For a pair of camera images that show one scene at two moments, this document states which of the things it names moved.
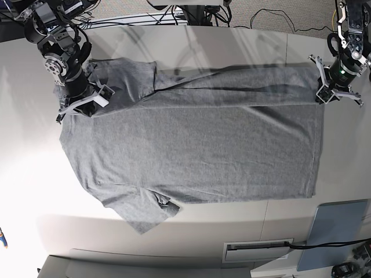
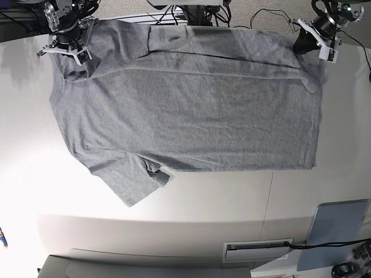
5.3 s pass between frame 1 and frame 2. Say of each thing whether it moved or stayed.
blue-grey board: stayed
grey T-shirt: moved
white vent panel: stayed
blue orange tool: stayed
